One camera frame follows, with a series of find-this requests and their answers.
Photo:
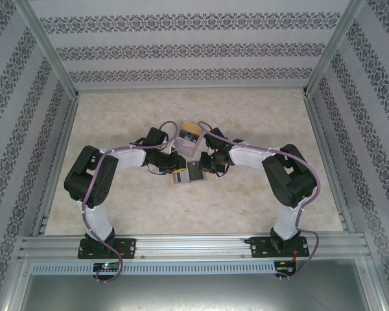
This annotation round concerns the aluminium corner post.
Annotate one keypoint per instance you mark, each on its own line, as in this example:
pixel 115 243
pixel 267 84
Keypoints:
pixel 333 48
pixel 52 48

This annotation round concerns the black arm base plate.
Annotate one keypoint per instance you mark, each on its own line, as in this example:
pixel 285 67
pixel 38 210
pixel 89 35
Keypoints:
pixel 129 247
pixel 259 247

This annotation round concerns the black printed card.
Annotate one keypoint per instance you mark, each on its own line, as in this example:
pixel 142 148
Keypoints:
pixel 188 136

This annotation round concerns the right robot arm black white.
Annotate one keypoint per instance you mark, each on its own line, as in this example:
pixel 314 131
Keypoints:
pixel 291 181

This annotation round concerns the white printed card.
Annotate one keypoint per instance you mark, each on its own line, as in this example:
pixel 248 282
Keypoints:
pixel 185 145

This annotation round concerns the grey metal panel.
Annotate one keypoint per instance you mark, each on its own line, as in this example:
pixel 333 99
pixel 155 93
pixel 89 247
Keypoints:
pixel 194 294

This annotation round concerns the gold plastic card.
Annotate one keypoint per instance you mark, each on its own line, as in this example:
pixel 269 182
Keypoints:
pixel 193 128

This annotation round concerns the aluminium side rail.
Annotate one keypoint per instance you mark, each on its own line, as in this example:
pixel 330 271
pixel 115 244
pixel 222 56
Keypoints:
pixel 61 145
pixel 320 129

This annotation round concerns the small circuit board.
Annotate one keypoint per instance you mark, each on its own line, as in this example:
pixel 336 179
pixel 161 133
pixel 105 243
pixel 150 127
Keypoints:
pixel 285 267
pixel 106 267

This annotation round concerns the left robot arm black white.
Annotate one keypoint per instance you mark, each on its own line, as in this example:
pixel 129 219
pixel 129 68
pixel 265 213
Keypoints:
pixel 90 175

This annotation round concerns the aluminium mounting rail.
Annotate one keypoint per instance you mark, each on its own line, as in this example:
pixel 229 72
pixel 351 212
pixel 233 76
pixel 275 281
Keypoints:
pixel 194 246

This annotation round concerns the aluminium lower frame beam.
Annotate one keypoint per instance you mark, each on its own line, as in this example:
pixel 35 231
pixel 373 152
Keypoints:
pixel 376 285
pixel 14 288

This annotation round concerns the clear plastic card box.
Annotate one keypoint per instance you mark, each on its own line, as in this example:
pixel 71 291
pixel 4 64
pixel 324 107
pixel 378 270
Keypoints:
pixel 188 150

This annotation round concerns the beige leather card holder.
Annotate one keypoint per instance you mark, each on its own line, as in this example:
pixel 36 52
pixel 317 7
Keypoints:
pixel 181 184

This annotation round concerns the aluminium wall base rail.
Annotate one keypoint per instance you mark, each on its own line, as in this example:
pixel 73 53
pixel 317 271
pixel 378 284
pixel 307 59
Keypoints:
pixel 191 88

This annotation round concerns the black VIP membership card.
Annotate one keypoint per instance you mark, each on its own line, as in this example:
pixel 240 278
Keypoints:
pixel 196 171

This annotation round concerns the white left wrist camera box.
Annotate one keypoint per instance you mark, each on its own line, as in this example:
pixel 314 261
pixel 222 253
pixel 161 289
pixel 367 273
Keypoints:
pixel 172 149

